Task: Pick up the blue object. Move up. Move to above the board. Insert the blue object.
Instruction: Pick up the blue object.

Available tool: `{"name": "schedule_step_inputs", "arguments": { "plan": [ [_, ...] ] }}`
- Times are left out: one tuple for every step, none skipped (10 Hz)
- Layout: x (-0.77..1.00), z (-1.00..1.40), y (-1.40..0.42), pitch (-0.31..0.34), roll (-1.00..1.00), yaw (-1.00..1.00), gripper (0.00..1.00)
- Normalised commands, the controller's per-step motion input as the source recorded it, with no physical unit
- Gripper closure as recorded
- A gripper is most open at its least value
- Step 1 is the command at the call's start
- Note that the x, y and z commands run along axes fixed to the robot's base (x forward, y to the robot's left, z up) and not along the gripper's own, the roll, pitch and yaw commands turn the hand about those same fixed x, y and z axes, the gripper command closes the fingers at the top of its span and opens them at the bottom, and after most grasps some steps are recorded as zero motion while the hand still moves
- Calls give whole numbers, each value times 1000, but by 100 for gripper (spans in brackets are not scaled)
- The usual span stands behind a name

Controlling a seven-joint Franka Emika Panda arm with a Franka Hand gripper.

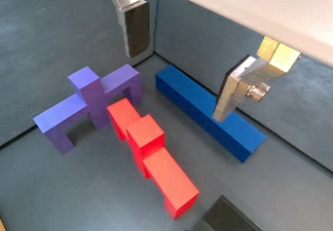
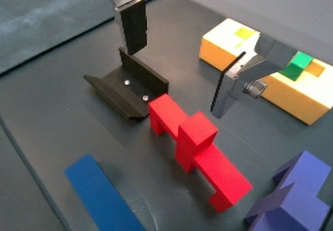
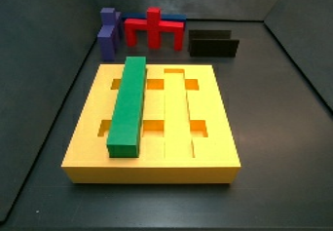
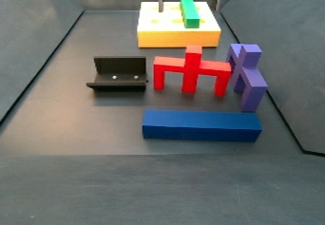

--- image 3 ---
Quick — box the black angle bracket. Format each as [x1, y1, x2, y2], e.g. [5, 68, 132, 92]
[190, 30, 240, 58]

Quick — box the blue long block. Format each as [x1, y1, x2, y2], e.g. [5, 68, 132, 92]
[123, 8, 187, 32]

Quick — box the purple block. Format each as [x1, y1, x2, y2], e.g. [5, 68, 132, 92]
[98, 8, 123, 61]

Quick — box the yellow slotted board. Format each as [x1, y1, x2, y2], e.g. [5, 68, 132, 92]
[62, 64, 242, 184]

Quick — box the red cross-shaped block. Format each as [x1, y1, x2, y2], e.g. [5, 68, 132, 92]
[126, 7, 187, 51]

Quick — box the green long block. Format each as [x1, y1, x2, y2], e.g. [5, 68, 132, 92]
[107, 57, 146, 158]

